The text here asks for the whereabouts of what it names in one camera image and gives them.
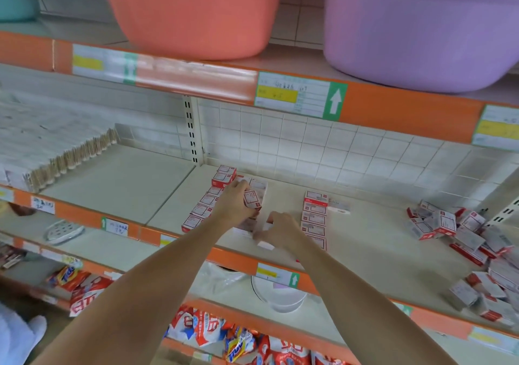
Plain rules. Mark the person's left hand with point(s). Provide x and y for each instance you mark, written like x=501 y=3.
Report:
x=235 y=207

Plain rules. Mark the person's right hand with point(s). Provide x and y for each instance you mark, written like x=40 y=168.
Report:
x=280 y=232

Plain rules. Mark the white shelf with orange edges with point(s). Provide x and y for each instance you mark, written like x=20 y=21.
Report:
x=122 y=182

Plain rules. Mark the pile of red white boxes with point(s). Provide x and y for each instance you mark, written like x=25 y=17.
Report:
x=470 y=247

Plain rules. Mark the person's right forearm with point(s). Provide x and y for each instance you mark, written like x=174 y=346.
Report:
x=357 y=304

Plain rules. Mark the person's left forearm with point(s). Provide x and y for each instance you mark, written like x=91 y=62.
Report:
x=130 y=296

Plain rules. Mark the white perforated shelf upright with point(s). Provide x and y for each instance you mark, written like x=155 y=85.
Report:
x=193 y=131
x=504 y=212

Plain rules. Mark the small price label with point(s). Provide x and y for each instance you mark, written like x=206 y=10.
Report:
x=402 y=308
x=495 y=339
x=166 y=240
x=6 y=194
x=115 y=227
x=276 y=275

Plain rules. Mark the clear plastic bag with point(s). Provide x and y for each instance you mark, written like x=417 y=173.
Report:
x=223 y=280

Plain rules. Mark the pile of small colourful packets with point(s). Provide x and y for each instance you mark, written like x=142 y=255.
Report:
x=235 y=340

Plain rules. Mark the large label with green arrow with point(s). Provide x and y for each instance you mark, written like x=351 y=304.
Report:
x=104 y=64
x=300 y=96
x=496 y=127

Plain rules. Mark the white handwritten label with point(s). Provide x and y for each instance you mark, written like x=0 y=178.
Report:
x=43 y=205

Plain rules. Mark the row of beige bundles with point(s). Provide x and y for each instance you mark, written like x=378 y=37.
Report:
x=49 y=150

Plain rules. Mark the orange plastic basin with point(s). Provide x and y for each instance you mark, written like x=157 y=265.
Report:
x=195 y=12

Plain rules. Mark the purple plastic basin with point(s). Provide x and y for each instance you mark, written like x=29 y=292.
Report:
x=422 y=28

